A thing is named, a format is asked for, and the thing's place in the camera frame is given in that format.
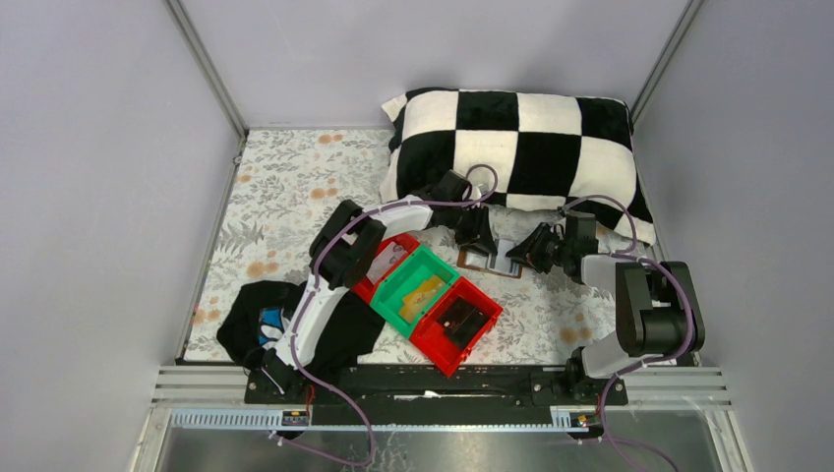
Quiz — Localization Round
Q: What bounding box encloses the brown leather card holder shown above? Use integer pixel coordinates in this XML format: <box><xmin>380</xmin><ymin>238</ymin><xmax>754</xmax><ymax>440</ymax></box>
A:
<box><xmin>456</xmin><ymin>239</ymin><xmax>522</xmax><ymax>279</ymax></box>

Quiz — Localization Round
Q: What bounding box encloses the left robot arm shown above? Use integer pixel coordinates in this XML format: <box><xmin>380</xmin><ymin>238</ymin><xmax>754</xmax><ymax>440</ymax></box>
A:
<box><xmin>259</xmin><ymin>170</ymin><xmax>497</xmax><ymax>394</ymax></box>

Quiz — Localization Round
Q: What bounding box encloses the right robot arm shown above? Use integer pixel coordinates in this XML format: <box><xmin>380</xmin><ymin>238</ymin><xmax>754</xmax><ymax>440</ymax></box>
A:
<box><xmin>506</xmin><ymin>211</ymin><xmax>705</xmax><ymax>399</ymax></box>

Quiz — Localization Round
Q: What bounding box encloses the white VIP card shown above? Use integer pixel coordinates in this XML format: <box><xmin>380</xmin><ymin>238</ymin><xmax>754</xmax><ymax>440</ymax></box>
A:
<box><xmin>366</xmin><ymin>242</ymin><xmax>408</xmax><ymax>285</ymax></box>

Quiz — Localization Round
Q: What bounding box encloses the red bin with white cards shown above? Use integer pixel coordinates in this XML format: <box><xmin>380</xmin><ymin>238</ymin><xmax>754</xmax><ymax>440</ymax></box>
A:
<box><xmin>352</xmin><ymin>234</ymin><xmax>421</xmax><ymax>305</ymax></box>

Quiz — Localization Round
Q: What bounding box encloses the red bin with black cards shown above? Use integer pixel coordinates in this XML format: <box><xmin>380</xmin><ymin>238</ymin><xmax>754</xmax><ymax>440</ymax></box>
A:
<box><xmin>409</xmin><ymin>278</ymin><xmax>504</xmax><ymax>378</ymax></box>

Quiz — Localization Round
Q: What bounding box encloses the black card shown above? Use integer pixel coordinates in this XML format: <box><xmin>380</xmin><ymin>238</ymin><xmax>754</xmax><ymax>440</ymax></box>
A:
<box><xmin>438</xmin><ymin>298</ymin><xmax>490</xmax><ymax>349</ymax></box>

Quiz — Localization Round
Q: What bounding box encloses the yellow card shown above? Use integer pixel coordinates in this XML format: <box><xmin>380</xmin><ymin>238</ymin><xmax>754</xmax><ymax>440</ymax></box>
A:
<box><xmin>398</xmin><ymin>275</ymin><xmax>446</xmax><ymax>324</ymax></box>

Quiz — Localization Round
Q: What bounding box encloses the black white checkered pillow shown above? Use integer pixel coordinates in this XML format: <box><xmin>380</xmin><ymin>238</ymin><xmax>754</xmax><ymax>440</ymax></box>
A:
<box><xmin>380</xmin><ymin>88</ymin><xmax>657</xmax><ymax>245</ymax></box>

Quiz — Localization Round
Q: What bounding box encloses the green plastic bin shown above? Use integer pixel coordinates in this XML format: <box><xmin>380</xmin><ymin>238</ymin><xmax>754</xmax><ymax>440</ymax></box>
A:
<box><xmin>371</xmin><ymin>246</ymin><xmax>460</xmax><ymax>338</ymax></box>

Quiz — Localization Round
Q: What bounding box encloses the floral tablecloth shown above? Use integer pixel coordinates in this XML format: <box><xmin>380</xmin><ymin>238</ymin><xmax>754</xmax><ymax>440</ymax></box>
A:
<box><xmin>183</xmin><ymin>129</ymin><xmax>615</xmax><ymax>365</ymax></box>

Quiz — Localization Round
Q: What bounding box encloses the black cloth with blue print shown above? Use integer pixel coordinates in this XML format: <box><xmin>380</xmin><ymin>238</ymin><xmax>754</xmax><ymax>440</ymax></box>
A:
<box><xmin>216</xmin><ymin>280</ymin><xmax>386</xmax><ymax>383</ymax></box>

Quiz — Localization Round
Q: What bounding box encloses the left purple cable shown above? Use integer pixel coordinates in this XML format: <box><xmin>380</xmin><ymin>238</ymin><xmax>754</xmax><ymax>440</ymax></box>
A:
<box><xmin>267</xmin><ymin>163</ymin><xmax>500</xmax><ymax>468</ymax></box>

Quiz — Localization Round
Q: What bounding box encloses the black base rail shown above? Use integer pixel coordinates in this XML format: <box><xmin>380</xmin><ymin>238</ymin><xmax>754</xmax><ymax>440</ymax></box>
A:
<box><xmin>244</xmin><ymin>364</ymin><xmax>630</xmax><ymax>408</ymax></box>

